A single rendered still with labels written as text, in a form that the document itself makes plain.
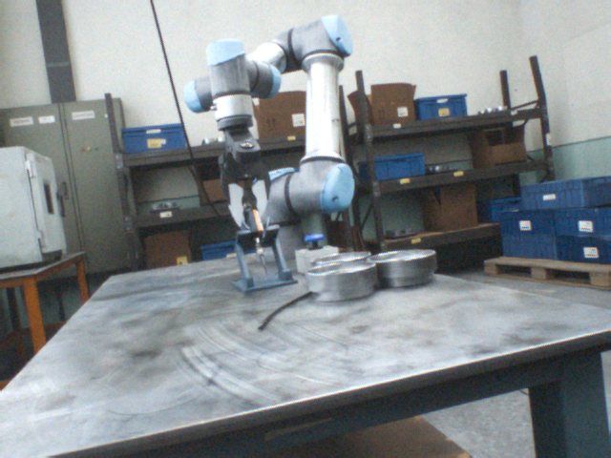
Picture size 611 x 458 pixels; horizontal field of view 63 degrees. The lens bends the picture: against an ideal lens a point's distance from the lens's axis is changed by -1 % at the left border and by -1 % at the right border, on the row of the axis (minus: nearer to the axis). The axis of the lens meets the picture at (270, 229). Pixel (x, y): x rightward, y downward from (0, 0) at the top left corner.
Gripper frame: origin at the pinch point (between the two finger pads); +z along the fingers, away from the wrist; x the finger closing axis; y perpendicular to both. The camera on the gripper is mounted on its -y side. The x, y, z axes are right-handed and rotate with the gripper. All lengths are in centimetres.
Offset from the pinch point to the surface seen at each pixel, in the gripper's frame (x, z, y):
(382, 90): -206, -90, 316
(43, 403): 32, 12, -46
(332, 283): -3.6, 9.2, -29.7
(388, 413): 3, 16, -56
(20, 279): 81, 16, 166
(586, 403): -17, 20, -57
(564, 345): -12, 12, -60
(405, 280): -15.4, 10.9, -28.6
